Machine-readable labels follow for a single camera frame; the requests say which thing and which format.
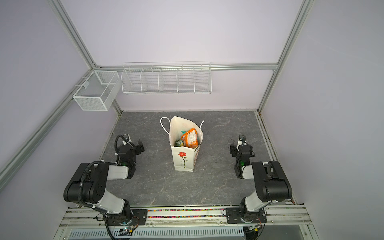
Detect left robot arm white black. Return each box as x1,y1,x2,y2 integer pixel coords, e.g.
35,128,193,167
64,134,145,226

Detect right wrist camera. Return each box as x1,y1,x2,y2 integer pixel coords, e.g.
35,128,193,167
237,135,246,151

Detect white mesh box basket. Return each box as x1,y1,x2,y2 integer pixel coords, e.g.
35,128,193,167
73,71,122,112

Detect white floral paper bag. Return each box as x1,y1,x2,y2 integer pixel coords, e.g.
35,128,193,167
160,116,204,172

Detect white wire shelf basket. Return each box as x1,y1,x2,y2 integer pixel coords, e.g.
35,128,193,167
121,62,212,95

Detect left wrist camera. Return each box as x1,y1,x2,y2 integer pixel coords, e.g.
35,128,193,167
123,134,133,145

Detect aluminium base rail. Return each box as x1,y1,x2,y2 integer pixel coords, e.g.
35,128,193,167
59,205,313,229

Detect green candy bag back side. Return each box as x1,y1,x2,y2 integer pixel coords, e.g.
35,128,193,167
174,140,185,147

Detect orange Fox's fruits candy bag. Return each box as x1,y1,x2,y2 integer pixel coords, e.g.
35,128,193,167
181,128,199,149

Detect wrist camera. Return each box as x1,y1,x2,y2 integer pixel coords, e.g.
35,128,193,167
123,134,133,145
237,135,246,151

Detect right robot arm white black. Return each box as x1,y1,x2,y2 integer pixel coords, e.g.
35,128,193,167
225,135,293,224

